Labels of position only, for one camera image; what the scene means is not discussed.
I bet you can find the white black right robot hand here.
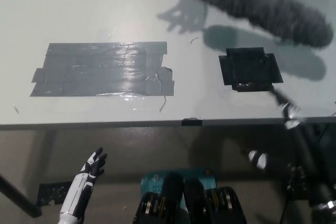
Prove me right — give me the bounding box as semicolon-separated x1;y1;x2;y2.
248;87;336;206

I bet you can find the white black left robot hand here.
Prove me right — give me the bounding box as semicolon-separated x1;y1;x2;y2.
59;147;108;221

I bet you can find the grey fluffy duster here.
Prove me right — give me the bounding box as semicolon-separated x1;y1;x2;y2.
183;0;334;49

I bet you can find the black floor tape patch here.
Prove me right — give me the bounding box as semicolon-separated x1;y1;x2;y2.
285;176;314;201
36;180;73;207

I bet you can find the black metal table leg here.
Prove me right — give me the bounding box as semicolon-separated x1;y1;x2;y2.
0;173;43;218

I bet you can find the black tape square mark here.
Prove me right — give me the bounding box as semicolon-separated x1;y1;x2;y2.
218;47;285;93

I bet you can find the small black tape strip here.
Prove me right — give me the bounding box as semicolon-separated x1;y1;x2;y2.
181;117;203;127

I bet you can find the thin black cable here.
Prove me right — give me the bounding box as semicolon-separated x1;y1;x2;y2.
278;202;287;224

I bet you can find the grey duct tape patch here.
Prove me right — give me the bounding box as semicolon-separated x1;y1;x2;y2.
29;41;175;98

